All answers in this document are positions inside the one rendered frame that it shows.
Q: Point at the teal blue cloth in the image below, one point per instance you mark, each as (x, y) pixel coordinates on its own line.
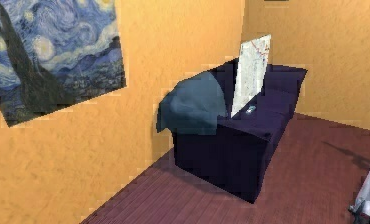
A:
(193, 105)

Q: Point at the small pale remote control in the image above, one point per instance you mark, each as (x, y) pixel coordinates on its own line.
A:
(250, 109)

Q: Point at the dark navy sofa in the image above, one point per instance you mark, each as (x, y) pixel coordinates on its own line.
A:
(246, 146)

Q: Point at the white patterned flat pillow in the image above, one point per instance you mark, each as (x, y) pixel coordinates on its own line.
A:
(250, 75)

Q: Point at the blue starry night painting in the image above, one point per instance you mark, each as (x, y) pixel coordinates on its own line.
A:
(56, 50)

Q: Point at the white and grey object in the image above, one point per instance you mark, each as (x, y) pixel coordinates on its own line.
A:
(368, 200)

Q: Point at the dark framed wall picture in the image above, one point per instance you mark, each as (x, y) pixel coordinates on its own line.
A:
(276, 0)

